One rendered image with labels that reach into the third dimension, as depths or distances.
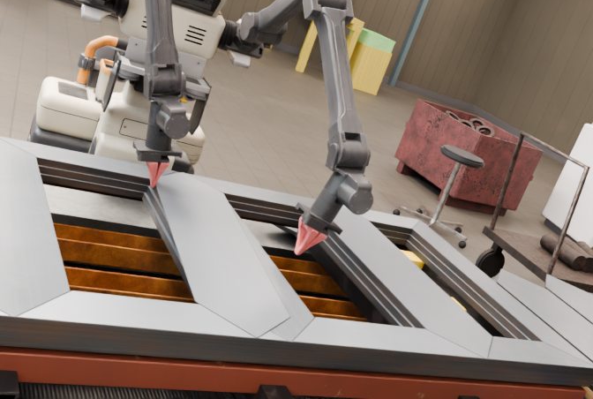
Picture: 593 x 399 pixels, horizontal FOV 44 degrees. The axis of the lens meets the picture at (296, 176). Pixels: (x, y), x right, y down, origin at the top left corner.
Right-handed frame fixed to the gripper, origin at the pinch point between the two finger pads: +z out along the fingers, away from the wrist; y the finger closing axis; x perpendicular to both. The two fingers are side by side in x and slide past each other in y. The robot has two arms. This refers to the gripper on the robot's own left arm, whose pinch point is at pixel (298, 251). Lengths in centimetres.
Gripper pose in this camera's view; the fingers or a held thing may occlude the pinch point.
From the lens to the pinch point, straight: 164.0
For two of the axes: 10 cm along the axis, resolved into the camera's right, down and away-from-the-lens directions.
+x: -3.9, -3.5, 8.5
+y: 7.5, 4.1, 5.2
